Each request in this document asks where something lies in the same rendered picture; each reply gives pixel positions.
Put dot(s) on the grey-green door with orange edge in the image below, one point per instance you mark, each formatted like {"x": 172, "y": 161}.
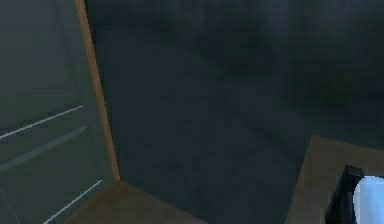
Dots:
{"x": 46, "y": 83}

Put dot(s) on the pale blue rounded object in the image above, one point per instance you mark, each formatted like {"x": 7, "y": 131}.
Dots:
{"x": 370, "y": 203}

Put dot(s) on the black rounded post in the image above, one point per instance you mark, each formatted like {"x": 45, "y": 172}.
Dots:
{"x": 343, "y": 200}

